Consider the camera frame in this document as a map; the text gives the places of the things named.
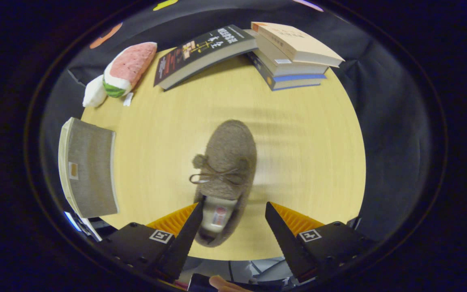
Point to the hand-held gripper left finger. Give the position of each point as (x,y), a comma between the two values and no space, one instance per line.
(183,243)

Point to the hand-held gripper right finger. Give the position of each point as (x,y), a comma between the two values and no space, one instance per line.
(288,245)

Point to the brown knit shoe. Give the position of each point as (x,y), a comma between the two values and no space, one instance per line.
(229,150)

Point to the beige fabric storage box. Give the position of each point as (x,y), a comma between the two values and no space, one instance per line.
(93,170)

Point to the blue cover book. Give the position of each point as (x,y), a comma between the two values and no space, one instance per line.
(286,81)

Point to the white plush toy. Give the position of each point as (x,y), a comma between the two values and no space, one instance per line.
(94,94)

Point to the grey white book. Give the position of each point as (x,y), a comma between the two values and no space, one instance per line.
(282,65)

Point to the watermelon slice plush toy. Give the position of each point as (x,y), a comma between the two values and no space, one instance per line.
(132,65)

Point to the black cover book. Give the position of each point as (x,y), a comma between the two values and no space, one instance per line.
(201,50)

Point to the beige cover book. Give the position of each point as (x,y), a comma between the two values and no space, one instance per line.
(294,40)

